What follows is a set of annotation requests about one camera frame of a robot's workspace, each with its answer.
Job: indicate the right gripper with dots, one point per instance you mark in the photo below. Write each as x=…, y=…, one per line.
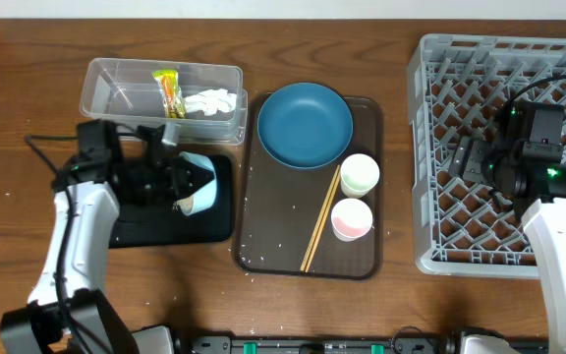
x=473, y=169

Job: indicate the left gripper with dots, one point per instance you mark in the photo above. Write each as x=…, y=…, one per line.
x=172, y=182

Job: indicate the light blue bowl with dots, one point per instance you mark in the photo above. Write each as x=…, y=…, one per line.
x=205, y=197

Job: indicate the white tissue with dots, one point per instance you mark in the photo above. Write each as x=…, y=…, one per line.
x=211, y=102

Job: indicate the green orange snack wrapper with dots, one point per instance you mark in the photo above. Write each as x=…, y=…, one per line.
x=173, y=101

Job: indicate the white cup green inside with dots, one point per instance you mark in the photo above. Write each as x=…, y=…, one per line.
x=359, y=173

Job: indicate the white cup pink inside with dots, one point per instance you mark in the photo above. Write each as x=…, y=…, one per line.
x=351, y=219

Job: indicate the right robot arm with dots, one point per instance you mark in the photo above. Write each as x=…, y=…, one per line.
x=542, y=212

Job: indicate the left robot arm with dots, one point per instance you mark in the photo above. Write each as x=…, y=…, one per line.
x=88, y=189

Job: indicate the grey dishwasher rack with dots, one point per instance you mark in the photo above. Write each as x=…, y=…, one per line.
x=455, y=84

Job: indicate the black plastic tray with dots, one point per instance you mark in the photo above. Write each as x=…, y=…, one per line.
x=161, y=225

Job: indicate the clear plastic bin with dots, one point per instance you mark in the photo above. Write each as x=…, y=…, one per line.
x=124, y=90

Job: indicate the brown serving tray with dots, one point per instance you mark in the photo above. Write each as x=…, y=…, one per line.
x=277, y=213

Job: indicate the dark blue plate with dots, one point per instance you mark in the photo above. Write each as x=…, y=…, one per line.
x=305, y=125

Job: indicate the wooden chopstick left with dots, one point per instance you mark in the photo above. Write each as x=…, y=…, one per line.
x=318, y=221

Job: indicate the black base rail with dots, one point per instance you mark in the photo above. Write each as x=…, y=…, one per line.
x=255, y=345

